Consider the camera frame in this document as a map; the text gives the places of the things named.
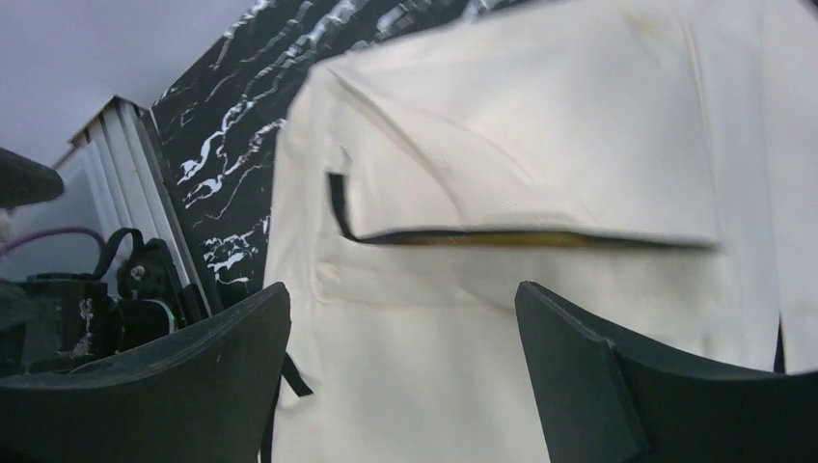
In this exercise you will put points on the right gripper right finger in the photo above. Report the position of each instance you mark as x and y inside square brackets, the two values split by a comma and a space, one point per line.
[606, 394]

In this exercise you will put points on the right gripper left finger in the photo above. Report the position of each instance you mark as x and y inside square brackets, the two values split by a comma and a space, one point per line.
[203, 394]

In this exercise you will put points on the beige canvas student bag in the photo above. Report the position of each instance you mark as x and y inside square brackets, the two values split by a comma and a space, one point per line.
[690, 126]

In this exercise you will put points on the yellow crayon pack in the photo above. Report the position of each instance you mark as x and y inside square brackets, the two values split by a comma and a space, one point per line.
[506, 239]

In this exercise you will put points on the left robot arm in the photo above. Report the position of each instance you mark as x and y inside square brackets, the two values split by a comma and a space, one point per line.
[59, 321]

